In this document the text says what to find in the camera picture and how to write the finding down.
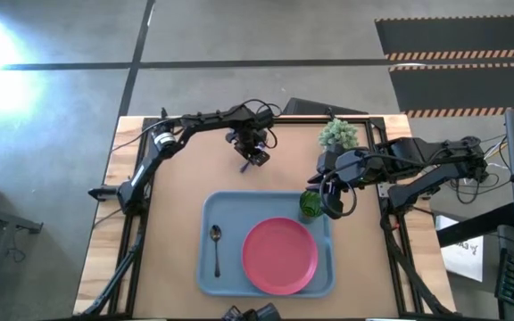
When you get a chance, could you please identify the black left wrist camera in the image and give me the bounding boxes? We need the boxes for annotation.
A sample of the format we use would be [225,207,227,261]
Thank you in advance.
[244,149,270,168]

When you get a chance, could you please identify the black flat panel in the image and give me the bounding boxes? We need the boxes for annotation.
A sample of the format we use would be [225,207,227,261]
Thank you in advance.
[281,96,369,117]

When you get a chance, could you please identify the blue-grey plastic tray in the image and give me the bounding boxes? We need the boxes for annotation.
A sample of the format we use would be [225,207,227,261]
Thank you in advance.
[197,190,336,299]

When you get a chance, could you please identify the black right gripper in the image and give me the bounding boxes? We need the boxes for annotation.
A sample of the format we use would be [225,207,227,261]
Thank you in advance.
[306,149,377,195]

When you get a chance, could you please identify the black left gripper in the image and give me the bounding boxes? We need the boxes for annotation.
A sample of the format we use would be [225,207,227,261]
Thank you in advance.
[226,127,270,167]

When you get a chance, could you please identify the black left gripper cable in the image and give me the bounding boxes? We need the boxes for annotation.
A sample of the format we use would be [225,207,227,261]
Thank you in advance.
[238,98,284,151]

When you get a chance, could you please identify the pink round plate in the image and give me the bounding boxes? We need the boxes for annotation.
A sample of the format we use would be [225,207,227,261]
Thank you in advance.
[241,217,319,297]

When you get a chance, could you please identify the green faceted glass cup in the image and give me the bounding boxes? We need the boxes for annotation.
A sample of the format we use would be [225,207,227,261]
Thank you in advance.
[298,189,325,220]

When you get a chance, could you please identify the black hazard-striped floor mat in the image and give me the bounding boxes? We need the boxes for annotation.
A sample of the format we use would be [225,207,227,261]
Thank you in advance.
[388,62,514,119]
[375,15,514,62]

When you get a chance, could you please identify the dark metal spoon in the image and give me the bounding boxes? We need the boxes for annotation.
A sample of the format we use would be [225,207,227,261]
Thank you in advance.
[209,224,223,278]

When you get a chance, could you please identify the black handheld device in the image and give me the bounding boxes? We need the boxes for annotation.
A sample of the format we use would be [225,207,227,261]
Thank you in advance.
[220,302,281,321]

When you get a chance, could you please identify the black beam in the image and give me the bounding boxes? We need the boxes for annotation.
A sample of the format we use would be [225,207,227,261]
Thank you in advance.
[437,202,514,249]

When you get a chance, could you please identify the small green potted plant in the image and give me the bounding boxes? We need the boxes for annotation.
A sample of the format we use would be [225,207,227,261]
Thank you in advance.
[318,118,360,152]

